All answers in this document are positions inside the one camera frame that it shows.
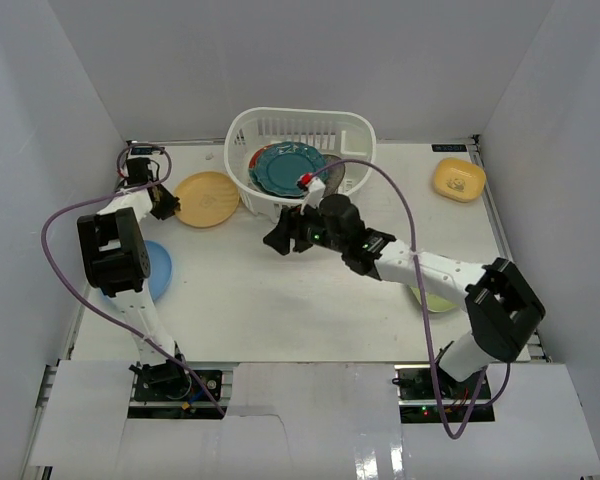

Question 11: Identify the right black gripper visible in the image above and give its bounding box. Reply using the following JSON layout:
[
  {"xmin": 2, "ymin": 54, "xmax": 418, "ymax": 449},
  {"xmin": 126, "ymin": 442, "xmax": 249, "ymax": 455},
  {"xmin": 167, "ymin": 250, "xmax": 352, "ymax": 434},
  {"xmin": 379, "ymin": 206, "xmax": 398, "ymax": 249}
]
[{"xmin": 264, "ymin": 198, "xmax": 347, "ymax": 256}]

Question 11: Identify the round yellow plate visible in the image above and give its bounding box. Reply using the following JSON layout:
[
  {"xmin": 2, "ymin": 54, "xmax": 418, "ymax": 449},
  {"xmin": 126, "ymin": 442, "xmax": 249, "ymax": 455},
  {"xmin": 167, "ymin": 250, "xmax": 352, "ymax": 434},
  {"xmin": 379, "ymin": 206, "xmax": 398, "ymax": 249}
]
[{"xmin": 175, "ymin": 171, "xmax": 240, "ymax": 228}]

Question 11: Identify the round light blue plate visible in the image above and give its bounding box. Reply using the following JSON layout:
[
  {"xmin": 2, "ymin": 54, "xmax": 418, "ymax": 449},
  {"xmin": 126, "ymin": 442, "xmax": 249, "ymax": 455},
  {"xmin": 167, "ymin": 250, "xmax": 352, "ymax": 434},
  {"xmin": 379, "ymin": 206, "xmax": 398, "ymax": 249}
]
[{"xmin": 144, "ymin": 240, "xmax": 173, "ymax": 302}]

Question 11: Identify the red teal floral plate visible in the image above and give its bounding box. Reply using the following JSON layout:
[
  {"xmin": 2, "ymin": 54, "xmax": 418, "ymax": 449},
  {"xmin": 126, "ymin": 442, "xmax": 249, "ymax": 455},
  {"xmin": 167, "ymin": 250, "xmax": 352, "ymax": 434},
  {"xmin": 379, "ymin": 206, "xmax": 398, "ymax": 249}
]
[{"xmin": 248, "ymin": 146, "xmax": 268, "ymax": 183}]

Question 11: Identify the teal scalloped plate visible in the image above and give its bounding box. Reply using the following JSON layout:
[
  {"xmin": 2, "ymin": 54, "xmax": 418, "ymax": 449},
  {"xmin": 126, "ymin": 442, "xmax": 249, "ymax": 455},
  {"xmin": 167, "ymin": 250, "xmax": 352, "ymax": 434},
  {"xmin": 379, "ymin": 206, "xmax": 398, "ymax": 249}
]
[{"xmin": 254, "ymin": 141, "xmax": 326, "ymax": 198}]

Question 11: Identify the grey deer pattern plate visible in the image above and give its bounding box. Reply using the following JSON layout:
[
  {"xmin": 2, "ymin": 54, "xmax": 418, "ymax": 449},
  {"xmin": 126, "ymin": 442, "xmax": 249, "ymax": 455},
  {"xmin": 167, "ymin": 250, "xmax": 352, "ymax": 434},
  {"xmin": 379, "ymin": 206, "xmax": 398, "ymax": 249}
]
[{"xmin": 324, "ymin": 154, "xmax": 346, "ymax": 196}]

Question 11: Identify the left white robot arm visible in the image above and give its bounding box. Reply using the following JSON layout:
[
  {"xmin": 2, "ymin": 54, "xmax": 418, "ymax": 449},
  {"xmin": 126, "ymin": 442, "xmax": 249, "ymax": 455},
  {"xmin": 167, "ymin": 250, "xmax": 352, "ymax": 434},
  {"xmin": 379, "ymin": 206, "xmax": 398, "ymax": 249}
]
[{"xmin": 77, "ymin": 157, "xmax": 192, "ymax": 400}]

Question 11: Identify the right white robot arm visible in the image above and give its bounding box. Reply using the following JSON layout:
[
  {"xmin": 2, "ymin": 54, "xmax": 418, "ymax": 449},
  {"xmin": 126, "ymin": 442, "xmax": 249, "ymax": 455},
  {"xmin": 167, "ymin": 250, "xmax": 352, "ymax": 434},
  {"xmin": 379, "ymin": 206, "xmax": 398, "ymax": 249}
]
[{"xmin": 263, "ymin": 194, "xmax": 546, "ymax": 399}]

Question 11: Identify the white plastic dish basket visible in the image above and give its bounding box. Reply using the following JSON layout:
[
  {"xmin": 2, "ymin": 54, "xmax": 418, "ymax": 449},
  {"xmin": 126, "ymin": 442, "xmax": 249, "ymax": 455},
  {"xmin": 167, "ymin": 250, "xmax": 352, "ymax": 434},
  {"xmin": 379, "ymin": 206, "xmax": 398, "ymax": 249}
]
[{"xmin": 224, "ymin": 107, "xmax": 376, "ymax": 222}]

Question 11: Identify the green square dish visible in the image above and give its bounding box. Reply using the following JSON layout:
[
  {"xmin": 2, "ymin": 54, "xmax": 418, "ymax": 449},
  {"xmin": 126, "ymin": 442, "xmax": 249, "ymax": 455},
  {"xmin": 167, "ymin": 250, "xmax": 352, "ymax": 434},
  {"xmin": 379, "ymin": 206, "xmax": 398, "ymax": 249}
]
[{"xmin": 410, "ymin": 287, "xmax": 457, "ymax": 313}]

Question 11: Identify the yellow square dish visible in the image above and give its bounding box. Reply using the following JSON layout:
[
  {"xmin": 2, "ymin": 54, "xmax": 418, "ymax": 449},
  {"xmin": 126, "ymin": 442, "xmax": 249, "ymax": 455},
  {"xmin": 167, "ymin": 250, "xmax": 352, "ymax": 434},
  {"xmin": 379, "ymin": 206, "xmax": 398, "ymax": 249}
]
[{"xmin": 432, "ymin": 157, "xmax": 486, "ymax": 203}]

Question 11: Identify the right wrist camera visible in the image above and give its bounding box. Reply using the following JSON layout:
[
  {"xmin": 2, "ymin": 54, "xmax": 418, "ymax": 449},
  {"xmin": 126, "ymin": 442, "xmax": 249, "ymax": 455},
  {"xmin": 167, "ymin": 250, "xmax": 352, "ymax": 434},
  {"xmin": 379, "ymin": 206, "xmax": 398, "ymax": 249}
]
[{"xmin": 297, "ymin": 173, "xmax": 326, "ymax": 212}]

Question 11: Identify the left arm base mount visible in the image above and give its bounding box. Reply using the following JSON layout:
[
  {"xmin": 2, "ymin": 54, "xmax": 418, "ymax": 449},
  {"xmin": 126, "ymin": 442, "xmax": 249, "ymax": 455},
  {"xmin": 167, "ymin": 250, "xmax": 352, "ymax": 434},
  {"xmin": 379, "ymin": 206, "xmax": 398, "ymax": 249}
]
[{"xmin": 127, "ymin": 362, "xmax": 228, "ymax": 420}]

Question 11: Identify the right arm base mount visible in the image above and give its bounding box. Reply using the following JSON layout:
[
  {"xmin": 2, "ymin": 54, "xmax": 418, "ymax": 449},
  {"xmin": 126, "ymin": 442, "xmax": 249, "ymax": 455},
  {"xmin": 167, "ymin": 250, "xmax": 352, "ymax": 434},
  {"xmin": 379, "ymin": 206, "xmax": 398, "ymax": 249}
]
[{"xmin": 392, "ymin": 364, "xmax": 495, "ymax": 424}]

